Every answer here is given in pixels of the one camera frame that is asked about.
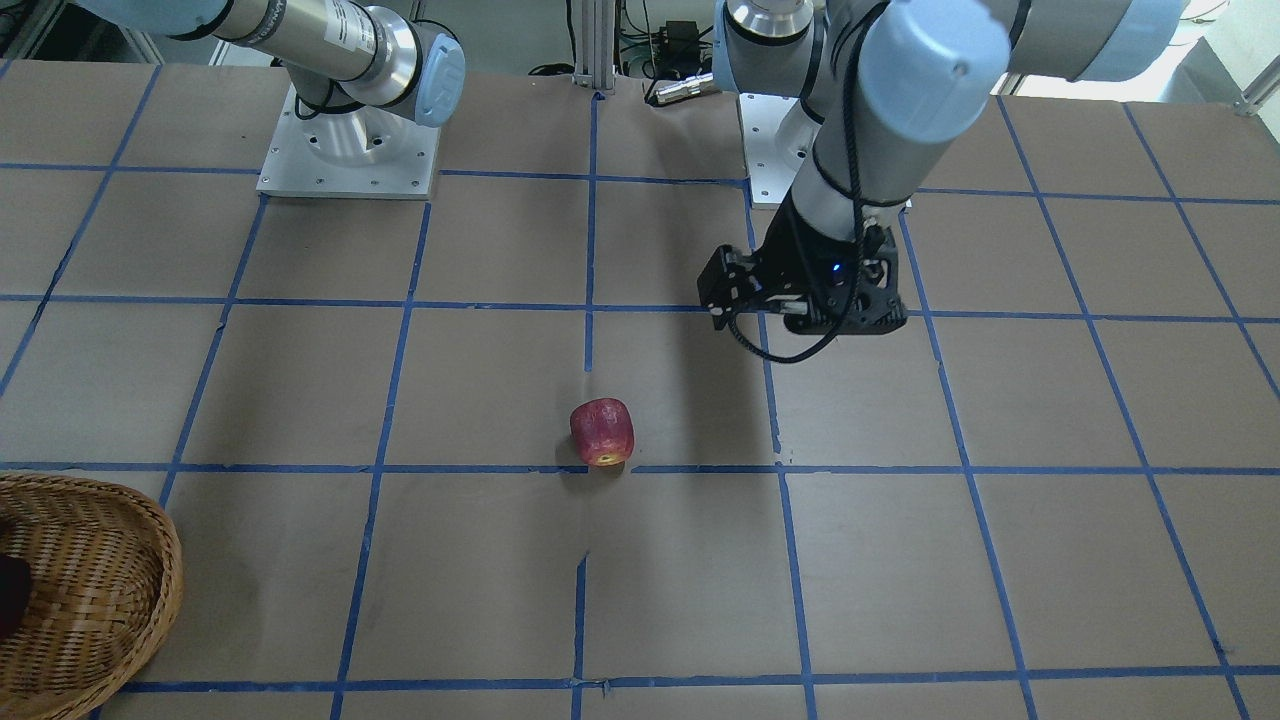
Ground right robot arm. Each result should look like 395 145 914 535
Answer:
79 1 466 128

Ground wicker basket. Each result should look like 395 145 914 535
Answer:
1 471 184 719

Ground red yellow apple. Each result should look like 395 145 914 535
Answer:
570 398 635 468

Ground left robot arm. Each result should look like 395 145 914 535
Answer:
698 1 1184 338

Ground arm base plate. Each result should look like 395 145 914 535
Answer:
737 92 913 213
256 87 440 201

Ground dark red apple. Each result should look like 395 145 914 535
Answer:
0 553 35 641

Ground aluminium frame post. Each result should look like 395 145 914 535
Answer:
568 1 620 97

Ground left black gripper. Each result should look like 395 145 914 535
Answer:
696 199 908 334

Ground black power adapter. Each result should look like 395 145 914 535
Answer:
653 20 701 77

